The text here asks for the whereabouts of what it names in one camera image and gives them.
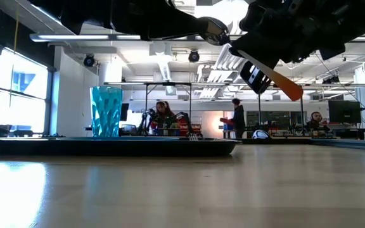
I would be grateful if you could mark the long ceiling light fixture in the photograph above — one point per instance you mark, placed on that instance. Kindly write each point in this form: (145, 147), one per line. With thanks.
(73, 37)

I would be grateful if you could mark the black serving tray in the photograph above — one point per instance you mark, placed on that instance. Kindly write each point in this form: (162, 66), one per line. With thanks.
(106, 148)

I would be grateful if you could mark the black metal table frame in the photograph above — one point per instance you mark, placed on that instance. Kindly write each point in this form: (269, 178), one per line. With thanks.
(168, 84)

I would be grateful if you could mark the standing person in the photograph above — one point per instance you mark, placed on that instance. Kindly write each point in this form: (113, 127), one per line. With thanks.
(238, 117)

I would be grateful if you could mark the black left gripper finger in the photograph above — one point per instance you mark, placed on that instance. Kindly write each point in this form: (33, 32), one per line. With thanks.
(173, 27)

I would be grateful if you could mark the blue faceted plastic cup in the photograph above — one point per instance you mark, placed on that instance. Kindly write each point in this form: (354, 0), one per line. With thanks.
(106, 111)

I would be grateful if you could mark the large black monitor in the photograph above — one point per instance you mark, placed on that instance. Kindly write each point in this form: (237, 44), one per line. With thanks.
(344, 111)

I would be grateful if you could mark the seated person with headphones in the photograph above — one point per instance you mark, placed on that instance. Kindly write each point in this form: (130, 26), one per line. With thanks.
(316, 120)

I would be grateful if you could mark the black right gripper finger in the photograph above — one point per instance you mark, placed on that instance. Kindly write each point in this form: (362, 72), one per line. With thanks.
(258, 47)
(255, 77)

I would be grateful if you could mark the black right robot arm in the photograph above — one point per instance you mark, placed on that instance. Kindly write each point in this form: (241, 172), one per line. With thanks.
(363, 22)

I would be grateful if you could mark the blue plate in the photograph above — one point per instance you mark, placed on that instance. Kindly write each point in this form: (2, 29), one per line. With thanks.
(122, 138)

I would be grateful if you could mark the background black robot arm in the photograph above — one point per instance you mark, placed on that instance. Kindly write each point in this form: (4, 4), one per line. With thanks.
(185, 122)
(147, 120)

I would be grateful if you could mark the round black ceiling spotlight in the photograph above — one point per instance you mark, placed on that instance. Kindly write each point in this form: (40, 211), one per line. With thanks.
(89, 60)
(194, 56)

